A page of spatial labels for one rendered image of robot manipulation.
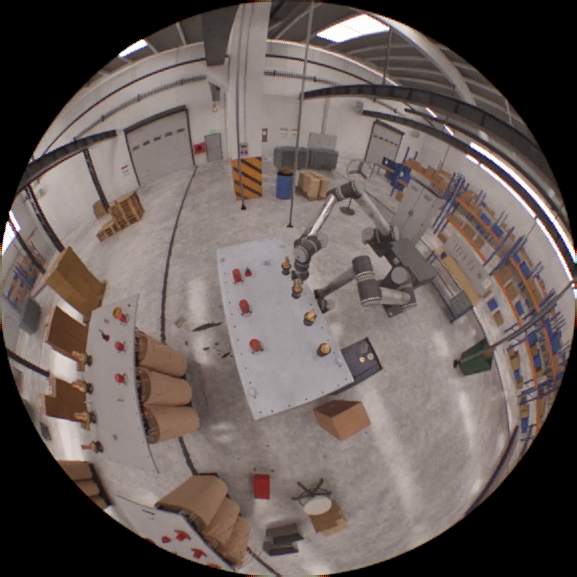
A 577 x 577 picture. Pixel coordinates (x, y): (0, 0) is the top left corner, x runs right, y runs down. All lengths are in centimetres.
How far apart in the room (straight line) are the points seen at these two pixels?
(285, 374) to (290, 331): 34
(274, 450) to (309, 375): 176
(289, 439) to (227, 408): 100
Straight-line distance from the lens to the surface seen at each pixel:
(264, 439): 274
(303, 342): 132
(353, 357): 195
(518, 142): 642
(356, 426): 192
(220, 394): 275
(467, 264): 536
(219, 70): 601
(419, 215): 547
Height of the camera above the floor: 262
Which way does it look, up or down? 55 degrees down
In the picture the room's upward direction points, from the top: 6 degrees clockwise
